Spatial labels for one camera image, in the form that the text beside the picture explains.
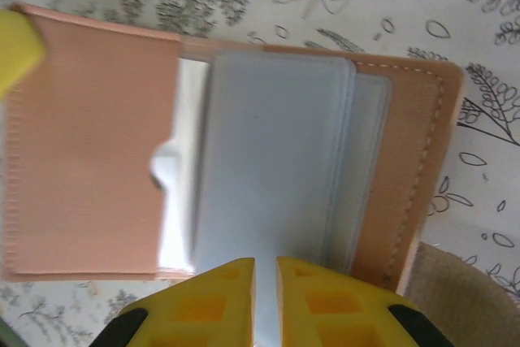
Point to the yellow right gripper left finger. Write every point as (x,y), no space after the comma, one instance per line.
(227,282)

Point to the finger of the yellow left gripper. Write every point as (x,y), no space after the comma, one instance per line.
(16,50)

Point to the wooden base board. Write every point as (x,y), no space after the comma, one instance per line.
(89,140)

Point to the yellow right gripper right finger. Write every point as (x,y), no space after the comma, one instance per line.
(365,302)

